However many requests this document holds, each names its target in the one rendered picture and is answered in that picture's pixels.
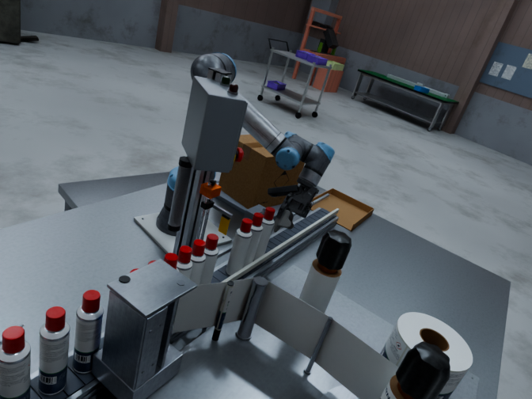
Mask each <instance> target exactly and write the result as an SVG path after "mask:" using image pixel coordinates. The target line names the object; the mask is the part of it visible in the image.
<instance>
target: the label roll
mask: <svg viewBox="0 0 532 399"><path fill-rule="evenodd" d="M422 341H424V342H427V343H429V344H434V345H436V346H438V347H439V348H440V349H441V350H442V351H443V352H444V353H445V354H446V355H448V356H449V358H450V379H449V380H448V382H447V383H446V385H445V386H444V387H443V389H442V391H441V392H440V394H439V395H438V396H437V398H436V399H448V398H449V397H450V395H451V394H452V393H453V392H454V390H455V388H456V387H457V385H458V383H459V382H460V381H461V380H462V378H463V377H464V375H465V374H466V372H467V370H468V369H469V368H470V367H471V365H472V363H473V355H472V352H471V351H470V348H469V346H468V344H467V343H466V342H465V341H464V340H463V338H462V337H461V336H460V335H459V334H458V333H457V332H456V331H454V330H453V329H452V328H451V327H450V326H449V325H447V324H445V323H444V322H442V321H440V320H439V319H437V318H435V317H432V316H429V315H427V314H424V313H417V312H409V313H404V314H402V315H401V316H400V317H399V319H398V321H397V323H396V325H395V326H394V328H393V331H392V332H391V333H390V335H389V338H388V340H387V341H386V343H385V345H384V347H383V349H382V351H381V353H380V354H381V355H383V356H384V357H385V358H387V359H388V360H389V361H390V362H391V363H393V364H394V365H396V366H397V367H399V366H400V365H401V362H402V361H403V359H404V357H405V356H406V354H407V352H408V351H409V350H411V349H412V348H413V347H414V346H415V345H416V344H418V343H420V342H422Z"/></svg>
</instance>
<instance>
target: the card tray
mask: <svg viewBox="0 0 532 399"><path fill-rule="evenodd" d="M327 193H328V194H330V195H329V197H328V198H326V199H323V200H322V201H321V202H319V203H316V204H314V205H313V206H312V207H311V209H310V210H311V211H314V210H316V209H317V208H319V207H320V208H324V209H326V210H327V211H330V212H332V211H334V210H336V209H337V208H338V209H339V211H338V213H336V216H338V217H339V218H338V221H337V223H336V224H338V225H340V226H342V227H344V228H346V229H348V230H350V231H353V230H354V229H355V228H356V227H357V226H358V225H359V224H361V223H362V222H363V221H365V220H366V219H367V218H369V217H370V216H371V215H372V213H373V211H374V208H373V207H370V206H368V205H366V204H365V203H362V202H360V201H358V200H357V199H354V198H352V197H350V196H347V195H345V194H344V193H342V192H339V191H337V190H336V189H334V188H331V189H329V190H328V191H326V192H324V193H322V194H320V195H319V196H316V197H314V198H313V200H312V202H313V201H314V200H316V199H318V198H320V197H322V196H324V195H326V194H327Z"/></svg>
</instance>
